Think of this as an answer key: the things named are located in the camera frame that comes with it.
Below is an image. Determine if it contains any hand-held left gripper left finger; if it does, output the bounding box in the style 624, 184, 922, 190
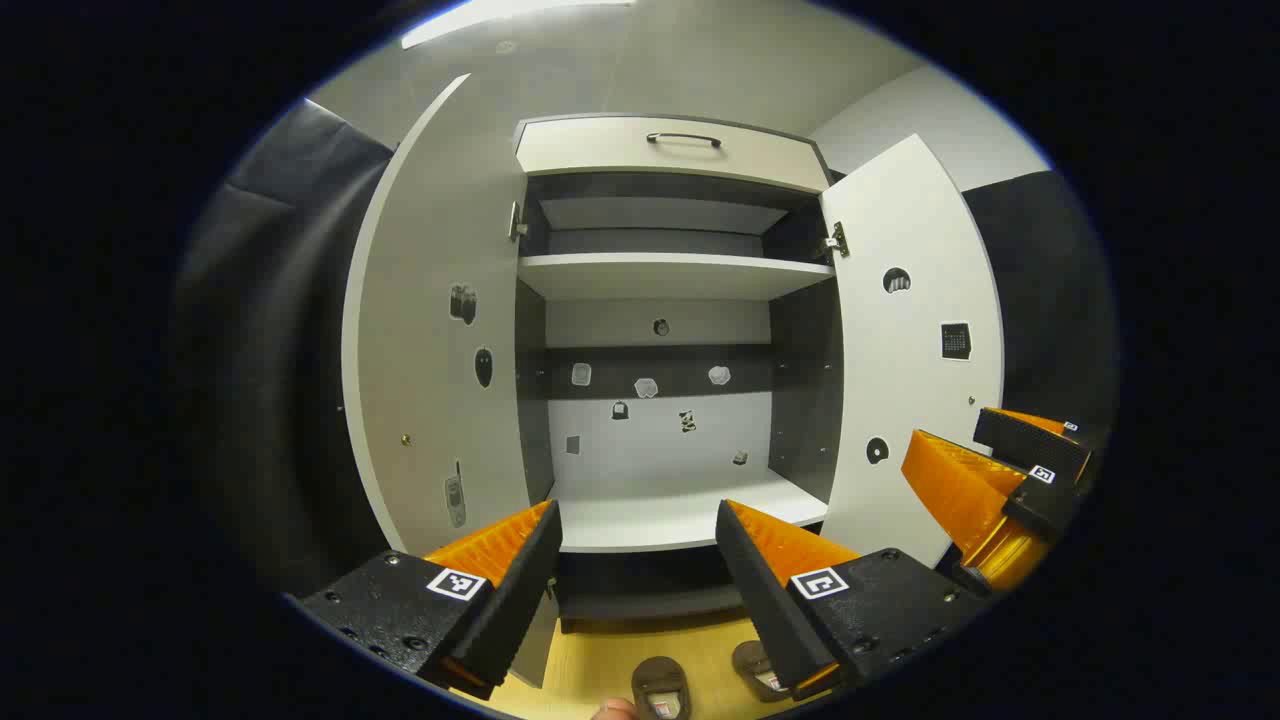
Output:
298, 499, 564, 701

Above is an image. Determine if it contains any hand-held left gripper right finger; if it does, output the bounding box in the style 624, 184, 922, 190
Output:
715, 498, 993, 703

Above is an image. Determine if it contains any brown slipper shoe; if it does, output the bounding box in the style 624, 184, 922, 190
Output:
732, 640, 791, 703
632, 656, 693, 720

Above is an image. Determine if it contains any grey shoe cabinet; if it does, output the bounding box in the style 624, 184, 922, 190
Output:
342, 72, 1006, 691

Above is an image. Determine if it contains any grey shoe cabinet door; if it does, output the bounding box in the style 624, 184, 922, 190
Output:
342, 72, 561, 691
820, 133, 1006, 569

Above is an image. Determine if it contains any white cabinet shelf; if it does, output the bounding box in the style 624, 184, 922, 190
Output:
517, 252, 836, 301

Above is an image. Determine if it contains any grey cabinet drawer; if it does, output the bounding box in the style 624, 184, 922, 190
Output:
515, 115, 833, 194

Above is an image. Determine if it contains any black backdrop cloth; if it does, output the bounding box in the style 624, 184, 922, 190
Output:
175, 100, 396, 591
962, 170, 1119, 441

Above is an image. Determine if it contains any ceiling light panel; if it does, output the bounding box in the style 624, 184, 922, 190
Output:
400, 0, 636, 51

